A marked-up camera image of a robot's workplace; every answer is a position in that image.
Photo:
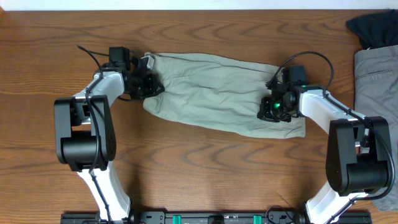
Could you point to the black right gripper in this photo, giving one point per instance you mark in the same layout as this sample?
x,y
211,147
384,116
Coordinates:
x,y
265,114

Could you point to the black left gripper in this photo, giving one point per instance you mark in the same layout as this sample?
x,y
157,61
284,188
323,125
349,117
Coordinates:
x,y
153,81

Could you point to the light green shorts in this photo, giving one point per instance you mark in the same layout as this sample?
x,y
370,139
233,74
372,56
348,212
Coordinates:
x,y
217,93

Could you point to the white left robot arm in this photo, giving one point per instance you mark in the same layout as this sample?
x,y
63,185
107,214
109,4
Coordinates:
x,y
84,132

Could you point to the black garment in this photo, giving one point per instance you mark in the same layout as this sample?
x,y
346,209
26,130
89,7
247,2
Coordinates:
x,y
376,30

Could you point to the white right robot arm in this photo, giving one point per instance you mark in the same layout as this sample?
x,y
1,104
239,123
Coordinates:
x,y
359,160

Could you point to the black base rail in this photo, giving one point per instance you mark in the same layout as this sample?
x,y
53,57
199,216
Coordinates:
x,y
271,216

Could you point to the grey folded trousers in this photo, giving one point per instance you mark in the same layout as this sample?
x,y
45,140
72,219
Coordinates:
x,y
375,73

